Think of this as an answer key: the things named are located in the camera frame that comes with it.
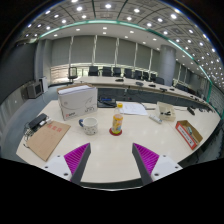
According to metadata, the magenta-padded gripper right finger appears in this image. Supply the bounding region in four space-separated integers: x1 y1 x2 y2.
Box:
131 142 184 186

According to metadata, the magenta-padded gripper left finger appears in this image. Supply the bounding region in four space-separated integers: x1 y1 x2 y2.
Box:
42 142 92 186

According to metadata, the yellow-capped clear drink bottle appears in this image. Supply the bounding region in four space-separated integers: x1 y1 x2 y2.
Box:
111 102 124 135

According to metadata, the brown paper envelope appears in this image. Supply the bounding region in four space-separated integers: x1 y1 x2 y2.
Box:
25 120 72 163

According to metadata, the white patterned mug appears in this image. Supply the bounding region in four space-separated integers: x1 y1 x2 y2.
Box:
78 116 99 136

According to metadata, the red-and-white open carton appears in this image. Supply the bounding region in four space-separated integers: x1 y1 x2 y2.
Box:
175 119 204 151

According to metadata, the white paper sheet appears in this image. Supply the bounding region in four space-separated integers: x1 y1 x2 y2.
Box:
118 101 149 117

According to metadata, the black pouch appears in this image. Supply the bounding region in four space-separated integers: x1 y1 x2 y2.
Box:
27 112 49 132

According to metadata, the beige open cardboard box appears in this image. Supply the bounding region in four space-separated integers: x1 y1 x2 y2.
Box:
155 101 177 122

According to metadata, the white paper ream box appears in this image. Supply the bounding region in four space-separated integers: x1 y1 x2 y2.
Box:
56 83 99 122

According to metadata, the black desk phone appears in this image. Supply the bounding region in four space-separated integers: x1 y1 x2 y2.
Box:
97 95 118 109

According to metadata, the long curved conference desk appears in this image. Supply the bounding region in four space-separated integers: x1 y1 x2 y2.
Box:
73 75 214 113

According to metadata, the grey cabinet with monitor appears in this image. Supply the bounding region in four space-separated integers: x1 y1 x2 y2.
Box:
25 77 49 100

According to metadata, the row of black chairs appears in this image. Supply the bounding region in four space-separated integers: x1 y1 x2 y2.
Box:
67 65 201 94

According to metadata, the group of ceiling lights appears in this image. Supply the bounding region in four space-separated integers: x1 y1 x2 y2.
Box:
23 0 224 84

